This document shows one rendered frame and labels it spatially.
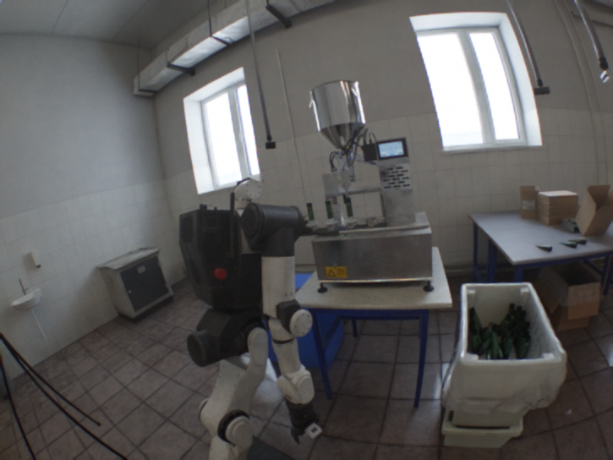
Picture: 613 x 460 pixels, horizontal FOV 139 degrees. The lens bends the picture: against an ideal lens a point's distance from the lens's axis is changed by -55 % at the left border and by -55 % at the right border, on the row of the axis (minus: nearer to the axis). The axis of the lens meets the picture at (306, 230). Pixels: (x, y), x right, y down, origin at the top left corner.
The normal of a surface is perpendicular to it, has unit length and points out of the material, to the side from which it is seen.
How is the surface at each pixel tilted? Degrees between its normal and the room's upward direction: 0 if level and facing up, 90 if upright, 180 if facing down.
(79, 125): 90
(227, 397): 40
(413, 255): 90
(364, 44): 90
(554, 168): 90
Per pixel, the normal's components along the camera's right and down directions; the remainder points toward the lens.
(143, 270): 0.91, -0.07
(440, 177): -0.38, 0.26
